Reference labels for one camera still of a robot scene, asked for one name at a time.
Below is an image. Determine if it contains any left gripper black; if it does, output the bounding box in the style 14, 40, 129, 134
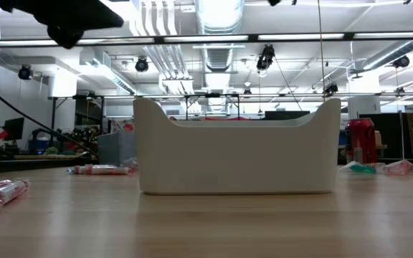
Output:
0, 0, 125, 50

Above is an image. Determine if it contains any clear pink candy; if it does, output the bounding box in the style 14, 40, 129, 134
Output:
376, 159, 413, 176

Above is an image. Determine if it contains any black ceiling spotlight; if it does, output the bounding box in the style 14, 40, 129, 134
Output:
392, 55, 411, 69
255, 44, 276, 72
17, 64, 34, 81
135, 56, 150, 73
323, 82, 339, 96

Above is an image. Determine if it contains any black metal rack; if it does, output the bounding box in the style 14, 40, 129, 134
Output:
47, 92, 318, 132

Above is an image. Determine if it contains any white red bag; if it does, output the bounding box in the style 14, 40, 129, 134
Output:
110, 119, 136, 133

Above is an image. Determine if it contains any clear grey plastic bin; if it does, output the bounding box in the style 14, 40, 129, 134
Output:
97, 131, 138, 171

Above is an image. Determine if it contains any blue box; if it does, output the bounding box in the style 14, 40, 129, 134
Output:
28, 138, 49, 151

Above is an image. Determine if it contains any black beam with light strips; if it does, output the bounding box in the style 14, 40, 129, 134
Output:
0, 32, 413, 48

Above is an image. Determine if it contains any white plastic bin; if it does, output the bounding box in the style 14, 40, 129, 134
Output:
133, 97, 342, 196

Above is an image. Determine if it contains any black wide monitor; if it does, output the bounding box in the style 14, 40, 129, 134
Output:
264, 110, 311, 121

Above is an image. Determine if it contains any white pillar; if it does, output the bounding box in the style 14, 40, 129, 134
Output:
347, 95, 382, 120

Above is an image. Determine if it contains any red soda can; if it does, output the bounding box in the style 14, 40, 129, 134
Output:
345, 118, 379, 165

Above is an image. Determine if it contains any black partition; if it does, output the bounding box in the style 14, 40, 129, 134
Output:
358, 113, 405, 161

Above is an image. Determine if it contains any silver ventilation duct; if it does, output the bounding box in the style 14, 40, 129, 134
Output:
194, 0, 246, 75

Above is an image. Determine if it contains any thick black cable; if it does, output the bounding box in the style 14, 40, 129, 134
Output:
0, 75, 99, 161

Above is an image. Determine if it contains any black aluminium table frame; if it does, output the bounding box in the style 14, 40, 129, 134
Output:
0, 153, 413, 176

